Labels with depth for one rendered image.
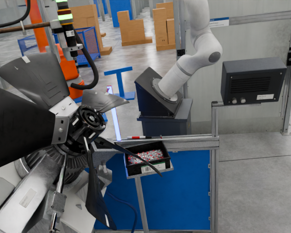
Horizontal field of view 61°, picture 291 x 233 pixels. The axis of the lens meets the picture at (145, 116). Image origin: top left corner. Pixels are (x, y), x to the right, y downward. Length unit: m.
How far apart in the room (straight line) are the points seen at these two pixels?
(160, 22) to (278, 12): 5.85
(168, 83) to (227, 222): 1.17
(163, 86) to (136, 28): 8.65
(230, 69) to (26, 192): 0.95
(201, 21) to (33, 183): 0.99
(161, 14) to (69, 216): 7.71
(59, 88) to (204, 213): 1.23
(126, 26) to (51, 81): 9.17
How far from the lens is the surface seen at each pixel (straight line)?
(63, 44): 0.90
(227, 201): 2.26
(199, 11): 1.26
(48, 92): 0.96
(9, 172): 0.96
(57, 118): 0.83
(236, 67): 1.24
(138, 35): 10.10
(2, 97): 0.74
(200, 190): 1.63
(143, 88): 1.40
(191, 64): 1.40
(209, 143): 1.41
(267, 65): 1.27
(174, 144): 1.40
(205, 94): 2.84
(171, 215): 1.77
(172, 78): 1.45
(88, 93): 1.19
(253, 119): 3.08
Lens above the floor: 1.57
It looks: 25 degrees down
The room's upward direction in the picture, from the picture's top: 7 degrees counter-clockwise
